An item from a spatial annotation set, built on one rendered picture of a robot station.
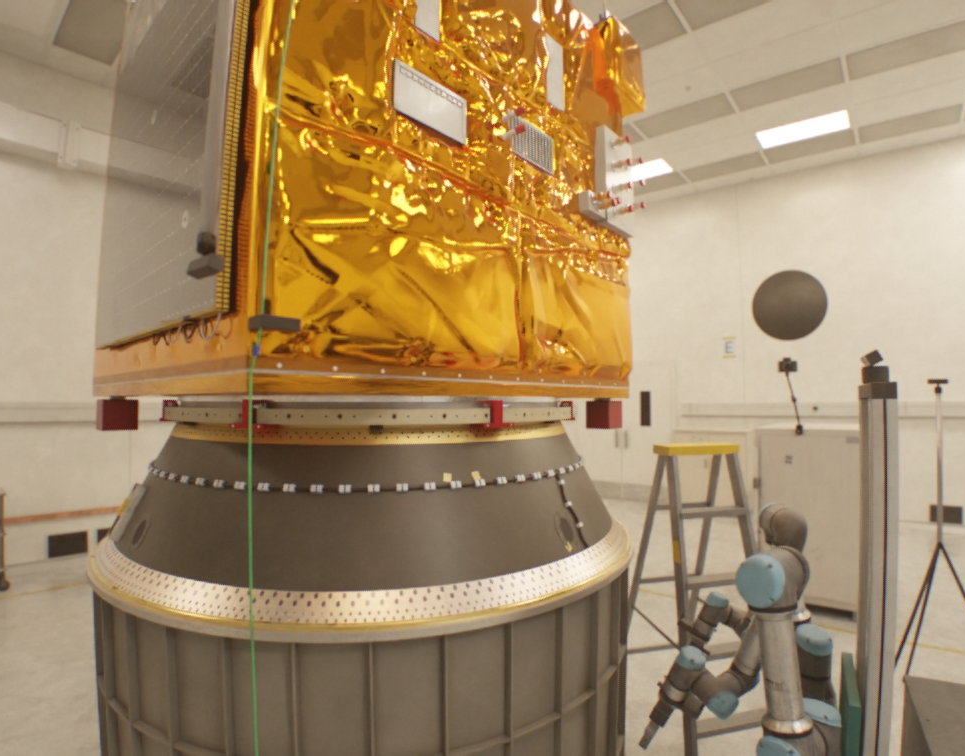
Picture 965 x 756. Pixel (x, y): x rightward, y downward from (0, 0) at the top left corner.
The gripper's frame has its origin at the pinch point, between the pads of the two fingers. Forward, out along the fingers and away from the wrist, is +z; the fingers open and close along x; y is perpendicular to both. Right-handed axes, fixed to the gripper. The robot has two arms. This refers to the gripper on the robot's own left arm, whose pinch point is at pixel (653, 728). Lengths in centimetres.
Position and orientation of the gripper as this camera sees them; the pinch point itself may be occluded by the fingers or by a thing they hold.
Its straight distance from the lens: 188.9
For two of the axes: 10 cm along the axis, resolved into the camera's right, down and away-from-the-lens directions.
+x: -6.4, 0.9, -7.7
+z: -2.3, 9.2, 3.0
